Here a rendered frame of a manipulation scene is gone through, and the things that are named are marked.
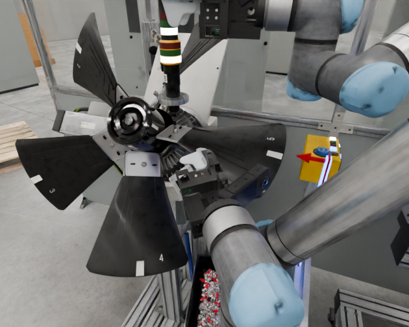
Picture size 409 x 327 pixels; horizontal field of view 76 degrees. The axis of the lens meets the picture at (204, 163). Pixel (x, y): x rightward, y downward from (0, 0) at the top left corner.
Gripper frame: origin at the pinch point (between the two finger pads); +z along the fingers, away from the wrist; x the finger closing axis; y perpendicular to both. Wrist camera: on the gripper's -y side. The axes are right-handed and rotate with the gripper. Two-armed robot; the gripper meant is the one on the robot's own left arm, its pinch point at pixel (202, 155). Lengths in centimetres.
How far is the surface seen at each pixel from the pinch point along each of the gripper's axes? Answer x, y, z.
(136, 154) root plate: 2.5, 14.3, 11.9
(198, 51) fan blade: -17.5, -5.9, 18.1
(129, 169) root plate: 4.5, 16.5, 9.0
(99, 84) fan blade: -10.6, 20.3, 33.5
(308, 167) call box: 18.1, -33.5, 8.9
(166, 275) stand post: 72, 17, 26
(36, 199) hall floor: 105, 118, 163
